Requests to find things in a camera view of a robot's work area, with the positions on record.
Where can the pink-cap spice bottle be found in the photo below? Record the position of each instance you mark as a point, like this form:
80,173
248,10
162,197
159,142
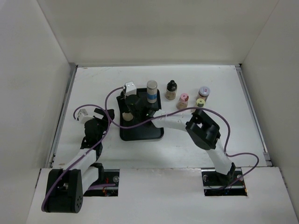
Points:
183,101

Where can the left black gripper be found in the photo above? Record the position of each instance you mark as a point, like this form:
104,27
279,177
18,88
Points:
101,113

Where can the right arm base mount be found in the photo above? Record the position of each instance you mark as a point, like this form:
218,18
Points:
215,185

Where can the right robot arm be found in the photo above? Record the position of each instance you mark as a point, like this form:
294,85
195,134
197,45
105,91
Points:
202,129

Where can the purple-lid spice jar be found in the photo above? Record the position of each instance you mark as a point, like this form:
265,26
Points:
204,92

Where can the black plastic tray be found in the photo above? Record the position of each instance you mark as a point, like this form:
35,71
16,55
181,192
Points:
146,131

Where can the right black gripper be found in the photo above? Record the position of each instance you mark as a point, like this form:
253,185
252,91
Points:
121,101

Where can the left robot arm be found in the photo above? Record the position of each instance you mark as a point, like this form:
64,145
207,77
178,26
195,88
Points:
66,186

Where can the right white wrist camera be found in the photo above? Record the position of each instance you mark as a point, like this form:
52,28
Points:
130,89

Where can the yellow-cap spice bottle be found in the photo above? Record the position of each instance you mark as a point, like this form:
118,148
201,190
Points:
200,102

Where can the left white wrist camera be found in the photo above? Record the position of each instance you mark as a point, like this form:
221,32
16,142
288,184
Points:
82,116

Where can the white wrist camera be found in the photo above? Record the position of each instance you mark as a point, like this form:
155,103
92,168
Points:
82,116
130,89

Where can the tall blue-band spice jar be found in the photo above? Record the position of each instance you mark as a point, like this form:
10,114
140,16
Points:
151,91

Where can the black knob-cap spice bottle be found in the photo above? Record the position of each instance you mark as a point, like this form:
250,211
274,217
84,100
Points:
171,90

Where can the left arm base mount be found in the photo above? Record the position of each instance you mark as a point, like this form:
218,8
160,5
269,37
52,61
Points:
97,181

